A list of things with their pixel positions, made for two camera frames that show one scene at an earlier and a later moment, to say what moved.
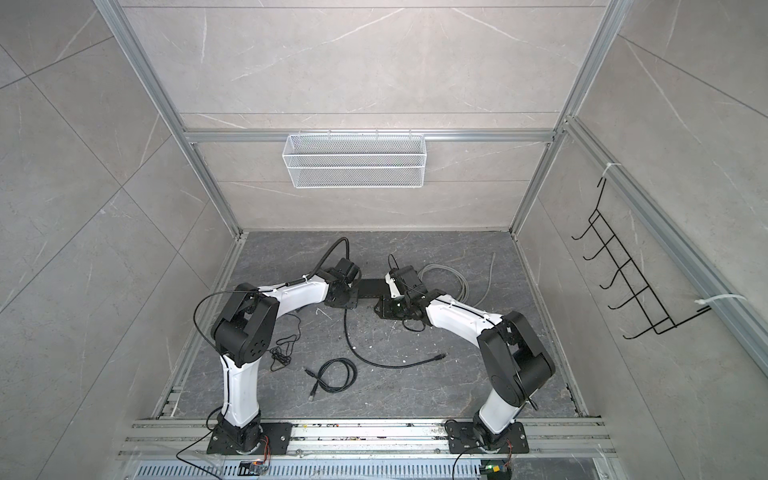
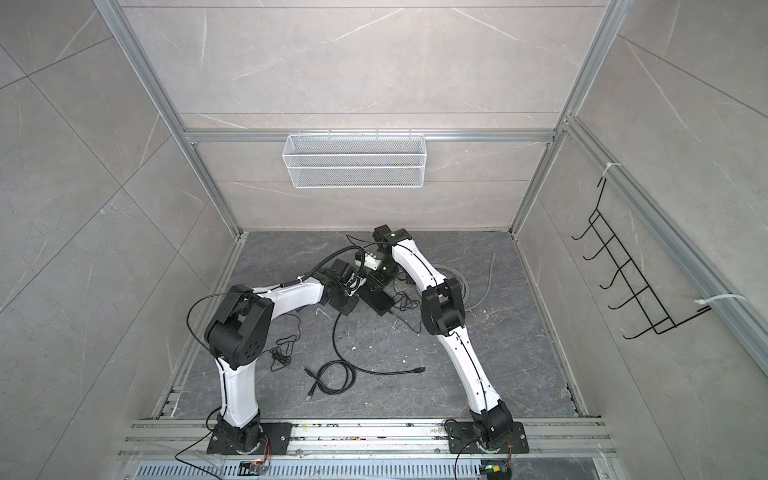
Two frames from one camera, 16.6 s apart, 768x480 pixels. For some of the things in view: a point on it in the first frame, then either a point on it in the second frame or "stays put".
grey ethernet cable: [463, 280] stays put
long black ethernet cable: [439, 356] → [339, 377]
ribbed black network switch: [373, 288] stays put
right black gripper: [386, 311] → [382, 281]
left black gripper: [353, 302] stays put
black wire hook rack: [644, 301] stays put
